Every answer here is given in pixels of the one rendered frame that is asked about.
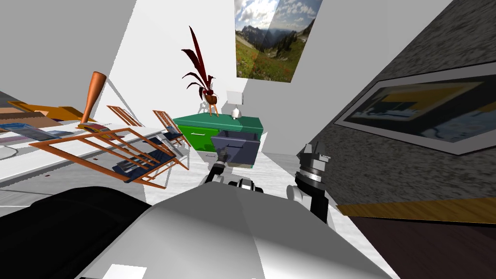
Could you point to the red plant in brown pot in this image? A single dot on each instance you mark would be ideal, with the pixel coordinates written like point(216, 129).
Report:
point(211, 99)

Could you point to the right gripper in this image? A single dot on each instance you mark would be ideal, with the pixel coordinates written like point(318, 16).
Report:
point(314, 163)

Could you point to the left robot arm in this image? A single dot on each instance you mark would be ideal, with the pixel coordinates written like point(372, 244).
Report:
point(58, 232)

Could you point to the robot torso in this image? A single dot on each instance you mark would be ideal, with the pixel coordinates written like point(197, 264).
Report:
point(232, 232)

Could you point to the mountain landscape picture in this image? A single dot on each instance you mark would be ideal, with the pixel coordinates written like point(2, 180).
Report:
point(271, 46)

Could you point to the grey-blue drawer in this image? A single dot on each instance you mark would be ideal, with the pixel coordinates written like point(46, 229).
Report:
point(242, 149)

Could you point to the white table with clutter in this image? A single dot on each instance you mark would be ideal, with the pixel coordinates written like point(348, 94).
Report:
point(42, 159)

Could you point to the green cabinet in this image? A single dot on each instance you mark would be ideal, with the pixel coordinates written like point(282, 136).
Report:
point(232, 123)

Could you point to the grey-framed wall picture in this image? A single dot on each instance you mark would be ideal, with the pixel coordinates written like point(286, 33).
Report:
point(426, 108)

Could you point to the orange wooden chair blue seat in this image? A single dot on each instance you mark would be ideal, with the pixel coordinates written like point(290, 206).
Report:
point(170, 128)
point(124, 115)
point(133, 164)

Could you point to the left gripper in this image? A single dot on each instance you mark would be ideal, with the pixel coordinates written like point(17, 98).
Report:
point(224, 156)

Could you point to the white table lamp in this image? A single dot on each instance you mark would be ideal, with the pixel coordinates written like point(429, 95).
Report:
point(235, 97)

